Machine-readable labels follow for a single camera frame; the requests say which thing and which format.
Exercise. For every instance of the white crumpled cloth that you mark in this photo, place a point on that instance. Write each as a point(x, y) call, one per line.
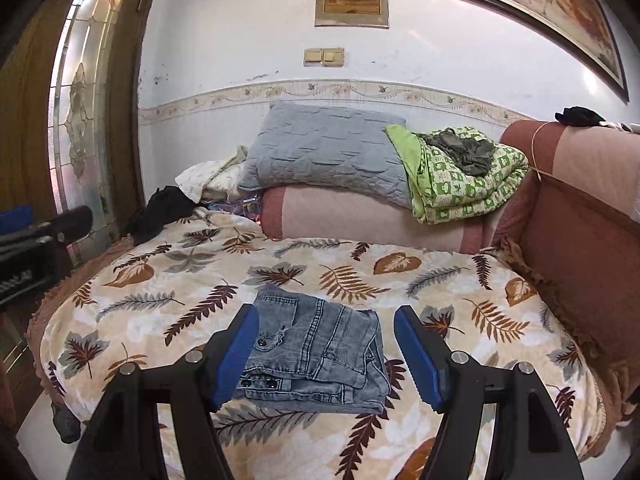
point(210, 175)

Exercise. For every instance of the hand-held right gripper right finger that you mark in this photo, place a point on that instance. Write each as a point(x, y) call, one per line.
point(420, 360)

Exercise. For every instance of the reddish brown sofa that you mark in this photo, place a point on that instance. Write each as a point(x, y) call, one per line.
point(575, 240)

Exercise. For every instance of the leaf print blanket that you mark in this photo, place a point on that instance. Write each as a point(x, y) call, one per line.
point(200, 270)

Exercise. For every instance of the black cloth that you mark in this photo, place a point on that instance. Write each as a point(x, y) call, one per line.
point(580, 116)
point(160, 212)

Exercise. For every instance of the grey quilted pillow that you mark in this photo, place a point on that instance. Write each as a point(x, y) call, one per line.
point(325, 155)

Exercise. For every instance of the small black object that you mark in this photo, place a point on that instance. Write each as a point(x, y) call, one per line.
point(66, 422)

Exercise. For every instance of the dark green cloth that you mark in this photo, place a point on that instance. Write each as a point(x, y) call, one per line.
point(465, 150)

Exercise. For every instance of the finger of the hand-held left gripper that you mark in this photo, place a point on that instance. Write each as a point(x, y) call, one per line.
point(14, 219)
point(67, 225)

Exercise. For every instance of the colourful printed cloth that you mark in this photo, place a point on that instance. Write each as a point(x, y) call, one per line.
point(237, 209)

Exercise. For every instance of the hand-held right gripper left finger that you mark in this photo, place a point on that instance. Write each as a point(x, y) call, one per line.
point(235, 355)

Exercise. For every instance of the wooden door with glass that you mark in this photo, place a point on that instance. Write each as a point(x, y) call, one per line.
point(30, 110)

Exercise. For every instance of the beige wall plaque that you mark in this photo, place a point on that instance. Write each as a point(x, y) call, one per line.
point(351, 4)

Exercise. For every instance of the green patterned quilt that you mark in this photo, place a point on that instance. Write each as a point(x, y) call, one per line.
point(460, 195)

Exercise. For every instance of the beige light switch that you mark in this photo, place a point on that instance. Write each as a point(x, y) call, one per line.
point(324, 57)

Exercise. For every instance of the blue denim pants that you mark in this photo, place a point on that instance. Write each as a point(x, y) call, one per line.
point(320, 355)

